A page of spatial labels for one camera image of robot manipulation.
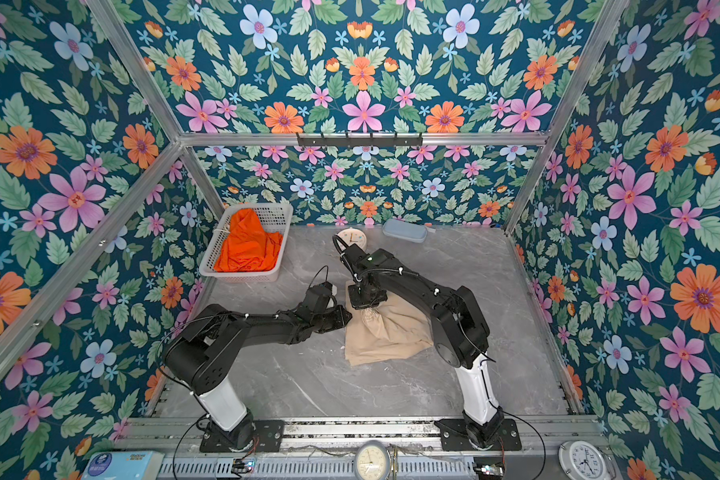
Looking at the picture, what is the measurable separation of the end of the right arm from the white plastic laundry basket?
0.35m

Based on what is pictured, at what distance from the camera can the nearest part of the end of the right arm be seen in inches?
25.6

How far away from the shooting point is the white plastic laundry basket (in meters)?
1.00

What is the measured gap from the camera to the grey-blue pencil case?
1.17 meters
